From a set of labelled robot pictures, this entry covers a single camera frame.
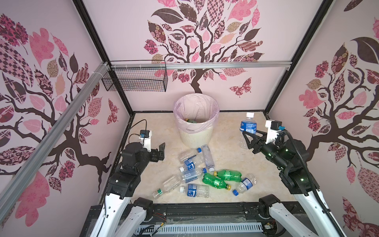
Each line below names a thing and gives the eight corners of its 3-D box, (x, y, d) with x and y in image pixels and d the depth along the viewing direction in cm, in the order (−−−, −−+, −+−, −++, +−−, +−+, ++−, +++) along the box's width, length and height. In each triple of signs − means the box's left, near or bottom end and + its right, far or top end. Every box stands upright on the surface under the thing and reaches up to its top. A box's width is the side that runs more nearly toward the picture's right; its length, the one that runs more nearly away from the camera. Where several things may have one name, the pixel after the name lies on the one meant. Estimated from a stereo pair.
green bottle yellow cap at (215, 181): (201, 180, 85) (201, 178, 82) (205, 172, 88) (206, 170, 85) (227, 194, 80) (229, 192, 77) (230, 186, 83) (232, 184, 80)
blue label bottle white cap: (182, 176, 86) (182, 173, 83) (178, 167, 90) (177, 165, 86) (206, 162, 92) (207, 159, 89) (201, 155, 95) (201, 151, 92)
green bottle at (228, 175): (214, 181, 85) (215, 178, 81) (213, 172, 89) (214, 169, 85) (240, 181, 85) (242, 178, 81) (238, 172, 89) (240, 169, 85)
